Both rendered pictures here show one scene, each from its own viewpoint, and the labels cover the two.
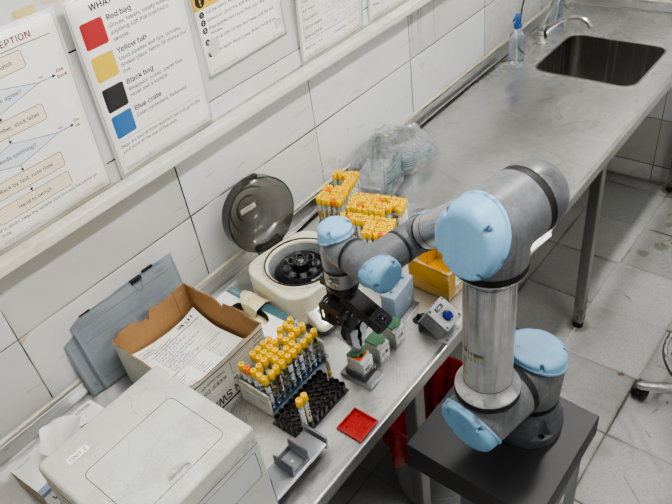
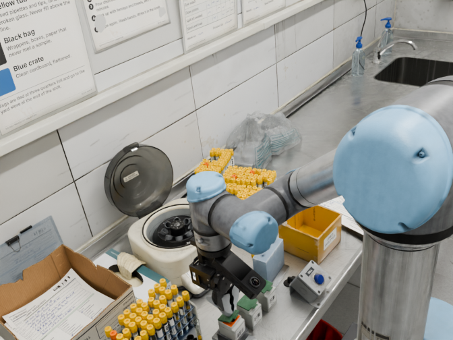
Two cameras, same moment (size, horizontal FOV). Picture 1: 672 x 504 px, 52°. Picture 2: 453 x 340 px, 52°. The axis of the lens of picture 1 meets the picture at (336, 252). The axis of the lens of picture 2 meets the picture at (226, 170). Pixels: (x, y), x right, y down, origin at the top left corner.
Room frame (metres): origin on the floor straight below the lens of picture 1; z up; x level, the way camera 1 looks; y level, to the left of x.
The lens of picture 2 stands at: (0.38, -0.02, 1.79)
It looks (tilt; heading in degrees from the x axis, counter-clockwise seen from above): 31 degrees down; 358
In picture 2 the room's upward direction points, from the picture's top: 7 degrees counter-clockwise
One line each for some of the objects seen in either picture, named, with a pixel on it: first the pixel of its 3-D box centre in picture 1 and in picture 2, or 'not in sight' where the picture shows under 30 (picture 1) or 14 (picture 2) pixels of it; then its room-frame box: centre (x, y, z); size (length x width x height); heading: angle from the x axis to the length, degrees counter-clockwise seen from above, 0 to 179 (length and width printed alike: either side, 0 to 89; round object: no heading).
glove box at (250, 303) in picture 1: (253, 317); (129, 278); (1.31, 0.24, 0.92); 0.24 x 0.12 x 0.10; 46
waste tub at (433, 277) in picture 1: (442, 266); (309, 231); (1.39, -0.28, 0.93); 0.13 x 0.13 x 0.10; 43
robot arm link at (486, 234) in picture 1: (489, 326); (394, 296); (0.78, -0.23, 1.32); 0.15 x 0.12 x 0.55; 125
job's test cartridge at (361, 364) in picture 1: (360, 363); (232, 328); (1.10, -0.02, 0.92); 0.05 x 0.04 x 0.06; 48
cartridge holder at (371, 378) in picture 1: (361, 370); (233, 336); (1.10, -0.02, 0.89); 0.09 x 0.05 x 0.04; 48
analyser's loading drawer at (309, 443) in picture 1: (284, 467); not in sight; (0.85, 0.18, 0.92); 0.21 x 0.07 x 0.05; 136
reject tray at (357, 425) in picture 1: (357, 424); not in sight; (0.96, 0.01, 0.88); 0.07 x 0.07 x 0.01; 46
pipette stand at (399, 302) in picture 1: (397, 299); (269, 262); (1.29, -0.14, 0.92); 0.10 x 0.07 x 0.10; 142
